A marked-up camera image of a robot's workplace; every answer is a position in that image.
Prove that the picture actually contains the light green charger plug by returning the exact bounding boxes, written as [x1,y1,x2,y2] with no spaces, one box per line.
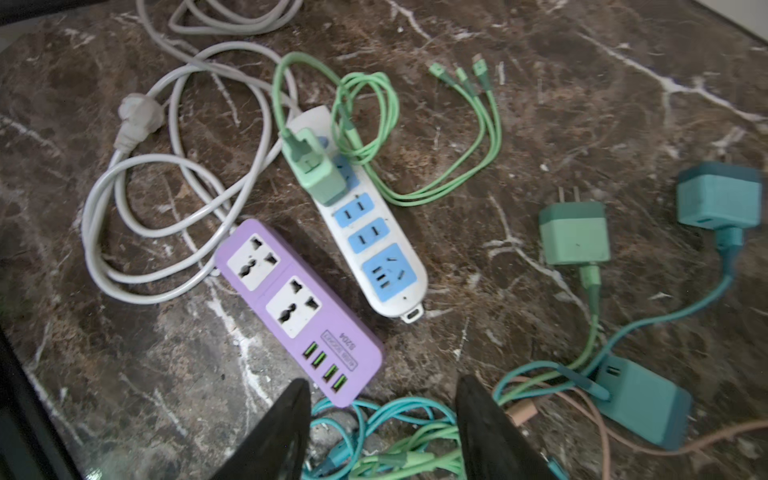
[280,127,348,206]

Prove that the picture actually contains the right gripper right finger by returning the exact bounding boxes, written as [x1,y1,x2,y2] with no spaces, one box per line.
[455,374,555,479]

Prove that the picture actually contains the teal charger plug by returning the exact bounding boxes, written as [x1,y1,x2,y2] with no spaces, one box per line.
[595,355,693,451]
[676,161,762,230]

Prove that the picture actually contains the darker green charger plug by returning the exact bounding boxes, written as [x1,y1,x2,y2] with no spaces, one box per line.
[538,187,611,265]

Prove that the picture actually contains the white blue power strip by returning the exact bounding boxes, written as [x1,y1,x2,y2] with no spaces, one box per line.
[287,106,428,323]

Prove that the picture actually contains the white power strip cable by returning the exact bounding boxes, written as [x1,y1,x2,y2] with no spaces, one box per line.
[80,0,307,306]

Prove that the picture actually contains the purple power strip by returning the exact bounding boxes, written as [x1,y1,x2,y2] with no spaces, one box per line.
[214,219,384,408]

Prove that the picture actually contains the light green charger cable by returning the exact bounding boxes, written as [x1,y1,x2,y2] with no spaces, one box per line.
[271,51,504,209]

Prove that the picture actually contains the pink charger cable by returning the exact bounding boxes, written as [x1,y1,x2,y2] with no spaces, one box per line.
[503,374,768,480]

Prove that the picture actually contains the tangled green teal cables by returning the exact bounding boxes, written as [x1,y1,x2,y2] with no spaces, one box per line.
[299,227,745,480]

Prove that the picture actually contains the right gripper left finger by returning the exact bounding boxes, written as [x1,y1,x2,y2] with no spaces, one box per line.
[213,379,311,480]

